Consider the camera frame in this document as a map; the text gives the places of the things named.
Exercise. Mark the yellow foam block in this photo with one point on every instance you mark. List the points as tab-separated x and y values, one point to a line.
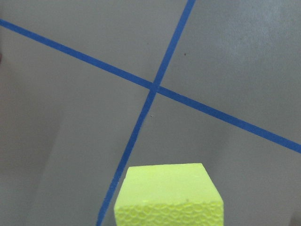
168	195

